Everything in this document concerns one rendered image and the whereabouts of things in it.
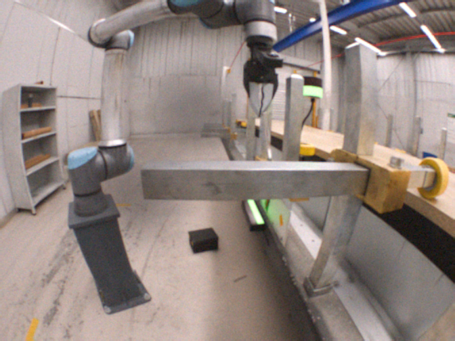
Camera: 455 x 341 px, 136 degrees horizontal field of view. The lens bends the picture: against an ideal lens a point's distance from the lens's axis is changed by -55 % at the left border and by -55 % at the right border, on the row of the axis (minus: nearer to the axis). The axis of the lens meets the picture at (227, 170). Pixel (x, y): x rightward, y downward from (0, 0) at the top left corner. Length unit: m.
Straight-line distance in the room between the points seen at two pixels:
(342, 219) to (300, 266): 0.19
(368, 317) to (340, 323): 0.16
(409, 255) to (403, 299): 0.11
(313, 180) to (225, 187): 0.09
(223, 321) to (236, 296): 0.20
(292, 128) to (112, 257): 0.93
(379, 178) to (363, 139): 0.07
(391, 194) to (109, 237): 0.96
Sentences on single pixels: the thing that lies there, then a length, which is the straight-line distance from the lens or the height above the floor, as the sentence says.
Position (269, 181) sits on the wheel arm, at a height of 0.95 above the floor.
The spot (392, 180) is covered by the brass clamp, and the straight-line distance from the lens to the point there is 0.23.
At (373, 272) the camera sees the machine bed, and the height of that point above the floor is 0.67.
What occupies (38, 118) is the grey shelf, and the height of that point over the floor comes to 1.13.
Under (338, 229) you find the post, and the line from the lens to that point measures 0.32.
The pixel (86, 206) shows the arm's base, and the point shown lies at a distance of 0.92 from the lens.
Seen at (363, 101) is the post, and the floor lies 1.04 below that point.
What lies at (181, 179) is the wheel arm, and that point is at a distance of 0.18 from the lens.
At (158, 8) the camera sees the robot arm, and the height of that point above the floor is 1.31.
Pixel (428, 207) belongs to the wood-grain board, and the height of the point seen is 0.89.
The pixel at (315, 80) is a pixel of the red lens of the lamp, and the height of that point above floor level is 1.10.
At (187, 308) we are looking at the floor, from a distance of 1.22.
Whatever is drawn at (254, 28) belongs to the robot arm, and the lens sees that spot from 0.55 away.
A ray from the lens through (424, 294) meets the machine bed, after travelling 0.49.
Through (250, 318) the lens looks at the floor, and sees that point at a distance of 1.18.
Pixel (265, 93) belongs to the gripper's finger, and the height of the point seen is 1.06.
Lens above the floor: 1.01
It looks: 17 degrees down
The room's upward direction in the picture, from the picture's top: 2 degrees clockwise
